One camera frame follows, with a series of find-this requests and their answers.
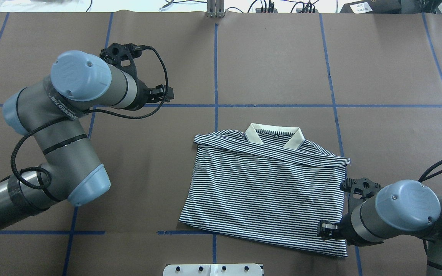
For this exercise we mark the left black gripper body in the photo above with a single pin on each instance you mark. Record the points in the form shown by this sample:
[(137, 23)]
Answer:
[(142, 96)]

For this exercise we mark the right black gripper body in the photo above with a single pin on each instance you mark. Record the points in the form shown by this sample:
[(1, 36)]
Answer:
[(343, 226)]

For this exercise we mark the blue white striped polo shirt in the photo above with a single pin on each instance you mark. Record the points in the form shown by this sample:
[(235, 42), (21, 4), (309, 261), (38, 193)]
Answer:
[(267, 184)]

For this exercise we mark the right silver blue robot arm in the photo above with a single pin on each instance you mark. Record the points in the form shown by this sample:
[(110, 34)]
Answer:
[(377, 213)]

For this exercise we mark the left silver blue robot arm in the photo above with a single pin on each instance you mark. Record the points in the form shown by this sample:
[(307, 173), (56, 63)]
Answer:
[(54, 160)]

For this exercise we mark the black box with label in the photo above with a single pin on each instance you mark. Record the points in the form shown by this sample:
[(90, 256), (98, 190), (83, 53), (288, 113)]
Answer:
[(372, 6)]

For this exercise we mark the aluminium frame post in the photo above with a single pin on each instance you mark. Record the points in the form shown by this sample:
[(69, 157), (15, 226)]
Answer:
[(215, 8)]

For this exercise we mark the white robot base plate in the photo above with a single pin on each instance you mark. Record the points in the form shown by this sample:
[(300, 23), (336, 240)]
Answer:
[(223, 269)]

